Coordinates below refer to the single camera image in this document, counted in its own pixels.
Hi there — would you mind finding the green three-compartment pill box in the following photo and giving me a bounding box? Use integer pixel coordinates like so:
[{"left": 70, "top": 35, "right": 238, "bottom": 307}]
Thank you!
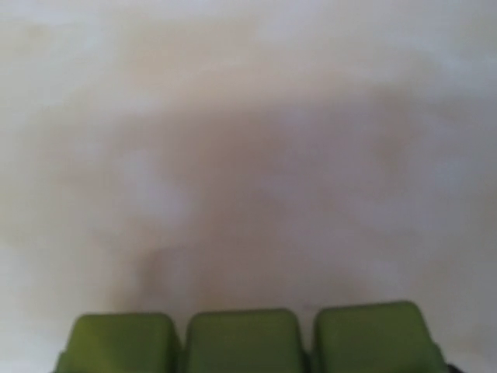
[{"left": 54, "top": 302, "right": 451, "bottom": 372}]

